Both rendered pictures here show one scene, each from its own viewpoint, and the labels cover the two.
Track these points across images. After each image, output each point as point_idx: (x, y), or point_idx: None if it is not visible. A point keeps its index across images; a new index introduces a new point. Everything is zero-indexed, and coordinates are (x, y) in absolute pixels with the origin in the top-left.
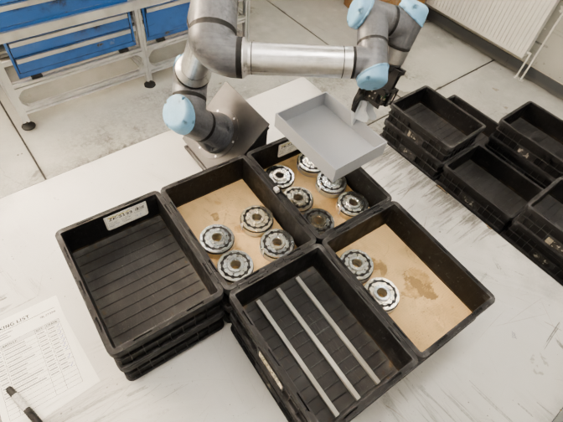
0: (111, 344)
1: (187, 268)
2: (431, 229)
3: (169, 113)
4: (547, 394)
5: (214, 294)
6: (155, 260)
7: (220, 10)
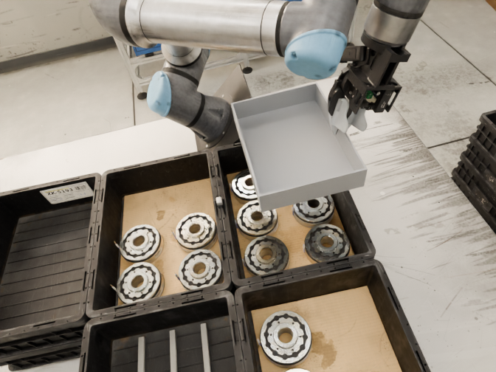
0: None
1: None
2: (462, 311)
3: (150, 91)
4: None
5: (71, 316)
6: (77, 248)
7: None
